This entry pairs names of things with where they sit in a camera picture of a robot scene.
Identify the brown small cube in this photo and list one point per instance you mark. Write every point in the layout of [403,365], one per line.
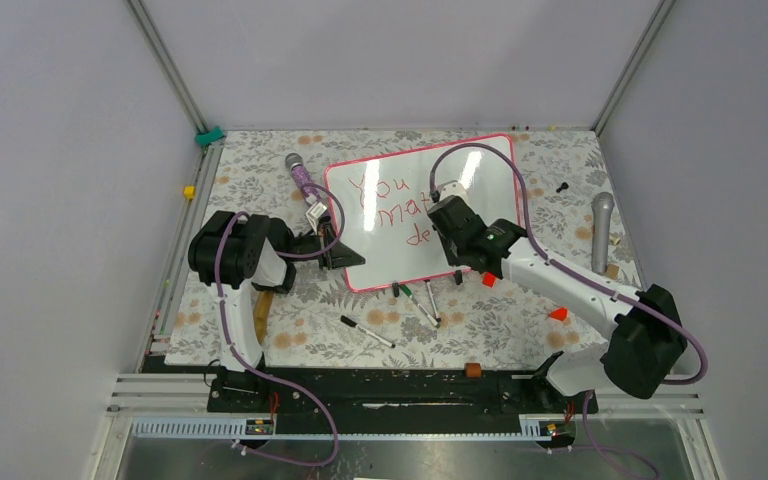
[473,370]

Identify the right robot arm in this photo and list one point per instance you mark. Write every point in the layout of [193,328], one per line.
[642,331]

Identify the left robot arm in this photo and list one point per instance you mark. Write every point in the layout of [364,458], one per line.
[239,254]

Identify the silver microphone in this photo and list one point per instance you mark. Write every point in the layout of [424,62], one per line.
[602,208]

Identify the small orange red block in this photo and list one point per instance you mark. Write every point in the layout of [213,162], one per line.
[488,280]

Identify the small wooden cube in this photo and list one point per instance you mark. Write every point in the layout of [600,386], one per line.
[612,271]

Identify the teal corner clamp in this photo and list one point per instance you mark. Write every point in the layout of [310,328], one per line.
[207,138]

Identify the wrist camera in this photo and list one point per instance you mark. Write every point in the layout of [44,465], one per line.
[450,189]
[315,213]

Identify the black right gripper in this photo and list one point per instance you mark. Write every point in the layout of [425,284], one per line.
[451,257]

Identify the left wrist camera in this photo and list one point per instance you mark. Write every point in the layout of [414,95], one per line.
[315,213]

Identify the purple glitter microphone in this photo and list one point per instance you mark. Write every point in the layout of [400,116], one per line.
[302,178]

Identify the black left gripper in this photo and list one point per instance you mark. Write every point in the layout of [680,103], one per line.
[339,256]

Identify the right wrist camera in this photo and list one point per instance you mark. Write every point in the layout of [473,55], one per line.
[450,189]

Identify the pink framed whiteboard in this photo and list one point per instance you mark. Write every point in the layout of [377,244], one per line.
[385,199]

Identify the blue capped marker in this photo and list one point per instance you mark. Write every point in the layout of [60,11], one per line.
[432,300]

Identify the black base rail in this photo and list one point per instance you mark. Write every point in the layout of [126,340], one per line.
[378,401]

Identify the wooden rolling pin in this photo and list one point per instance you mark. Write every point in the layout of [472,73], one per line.
[261,312]

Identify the red triangular block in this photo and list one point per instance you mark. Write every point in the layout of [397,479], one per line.
[560,314]

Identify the black capped marker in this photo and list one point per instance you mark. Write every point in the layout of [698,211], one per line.
[369,333]

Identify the green capped marker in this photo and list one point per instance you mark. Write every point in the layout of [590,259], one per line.
[424,311]

